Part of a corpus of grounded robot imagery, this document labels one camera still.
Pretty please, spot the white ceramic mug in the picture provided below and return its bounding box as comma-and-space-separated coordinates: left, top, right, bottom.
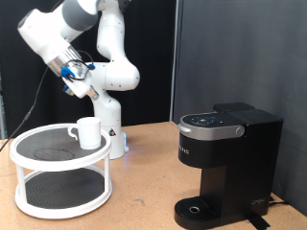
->
67, 116, 103, 150

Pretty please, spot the black power cord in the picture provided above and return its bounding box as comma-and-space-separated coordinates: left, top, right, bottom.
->
268, 195, 291, 207

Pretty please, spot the black tape strip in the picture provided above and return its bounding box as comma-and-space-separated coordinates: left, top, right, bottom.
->
245, 210, 272, 230

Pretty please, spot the blue cable clip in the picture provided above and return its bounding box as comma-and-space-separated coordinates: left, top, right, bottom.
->
59, 66, 77, 81

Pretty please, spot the black Keurig coffee machine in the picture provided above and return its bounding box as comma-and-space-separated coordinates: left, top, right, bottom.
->
174, 102, 284, 230

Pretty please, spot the blue mounted wrist camera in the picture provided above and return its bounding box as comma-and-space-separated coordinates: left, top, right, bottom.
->
62, 84, 75, 97

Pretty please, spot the black curtain backdrop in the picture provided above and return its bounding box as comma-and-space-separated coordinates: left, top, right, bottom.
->
0, 0, 177, 139

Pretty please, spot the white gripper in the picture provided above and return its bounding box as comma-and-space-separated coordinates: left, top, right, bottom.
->
61, 68, 100, 102

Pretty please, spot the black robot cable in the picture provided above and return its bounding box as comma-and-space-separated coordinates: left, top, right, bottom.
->
0, 0, 96, 151

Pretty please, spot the white two-tier turntable stand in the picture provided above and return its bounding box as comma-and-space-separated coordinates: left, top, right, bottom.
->
9, 123, 113, 220

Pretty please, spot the grey metal frame pole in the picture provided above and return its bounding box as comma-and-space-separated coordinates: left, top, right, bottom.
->
169, 0, 183, 123

